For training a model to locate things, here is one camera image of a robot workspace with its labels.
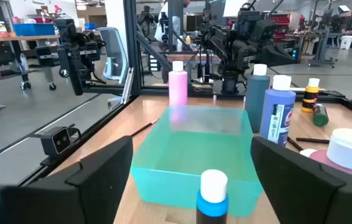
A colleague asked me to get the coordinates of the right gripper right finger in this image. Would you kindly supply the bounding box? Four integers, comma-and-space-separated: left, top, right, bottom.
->
250, 136, 352, 224

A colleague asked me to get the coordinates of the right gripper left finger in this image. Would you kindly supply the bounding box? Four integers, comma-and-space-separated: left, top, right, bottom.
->
0, 136, 134, 224

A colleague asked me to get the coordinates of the large grey paint bottle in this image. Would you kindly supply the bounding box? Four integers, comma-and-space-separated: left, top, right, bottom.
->
244, 63, 271, 134

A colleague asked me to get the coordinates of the black paint brush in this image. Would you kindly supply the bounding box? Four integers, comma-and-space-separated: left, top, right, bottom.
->
131, 118, 160, 138
286, 136, 305, 152
295, 137, 331, 145

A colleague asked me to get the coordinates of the large purple paint bottle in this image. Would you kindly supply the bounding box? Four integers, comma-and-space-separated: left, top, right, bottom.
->
259, 74, 297, 147

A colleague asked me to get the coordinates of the large red paint bottle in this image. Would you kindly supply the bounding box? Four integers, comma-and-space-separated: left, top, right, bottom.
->
308, 128, 352, 185

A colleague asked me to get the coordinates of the large pink paint bottle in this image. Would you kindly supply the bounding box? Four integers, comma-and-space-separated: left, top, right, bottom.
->
167, 60, 189, 108

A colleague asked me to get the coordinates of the small dark green paint bottle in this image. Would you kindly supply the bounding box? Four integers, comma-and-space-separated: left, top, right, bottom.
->
312, 103, 330, 128

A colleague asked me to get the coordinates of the small yellow paint bottle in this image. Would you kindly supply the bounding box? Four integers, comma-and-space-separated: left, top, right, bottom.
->
301, 77, 321, 113

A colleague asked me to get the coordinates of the small blue paint bottle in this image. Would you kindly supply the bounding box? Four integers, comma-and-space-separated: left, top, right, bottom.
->
195, 169, 230, 224

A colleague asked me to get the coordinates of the red tool chest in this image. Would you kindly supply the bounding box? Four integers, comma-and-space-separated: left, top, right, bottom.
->
269, 12, 290, 44

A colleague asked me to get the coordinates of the person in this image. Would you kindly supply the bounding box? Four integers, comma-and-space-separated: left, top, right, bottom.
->
154, 0, 192, 44

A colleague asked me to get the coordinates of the grey standing desk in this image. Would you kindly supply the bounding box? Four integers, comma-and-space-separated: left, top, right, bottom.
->
307, 29, 352, 68

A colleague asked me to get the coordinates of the black box with white labels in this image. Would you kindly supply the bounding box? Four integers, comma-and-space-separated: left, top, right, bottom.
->
147, 52, 163, 73

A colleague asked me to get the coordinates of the white stool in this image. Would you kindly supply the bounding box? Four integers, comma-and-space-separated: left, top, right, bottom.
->
339, 35, 352, 50

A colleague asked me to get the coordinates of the translucent teal plastic bin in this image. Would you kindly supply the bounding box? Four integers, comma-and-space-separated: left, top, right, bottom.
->
130, 105, 264, 218

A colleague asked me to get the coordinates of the blue plastic crate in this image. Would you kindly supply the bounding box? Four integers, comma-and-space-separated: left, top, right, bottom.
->
13, 23, 56, 37

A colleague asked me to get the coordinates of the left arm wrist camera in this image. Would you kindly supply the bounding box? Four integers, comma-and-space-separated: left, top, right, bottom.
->
251, 18, 278, 44

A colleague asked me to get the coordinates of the small black camera box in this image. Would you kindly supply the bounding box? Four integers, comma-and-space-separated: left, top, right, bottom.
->
40, 125, 73, 157

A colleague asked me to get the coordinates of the black aluminium table frame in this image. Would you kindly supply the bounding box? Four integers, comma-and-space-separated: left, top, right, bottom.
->
17, 0, 352, 187

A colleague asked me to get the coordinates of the silver frame bracket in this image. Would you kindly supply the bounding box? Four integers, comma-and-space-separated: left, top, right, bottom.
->
120, 67, 135, 105

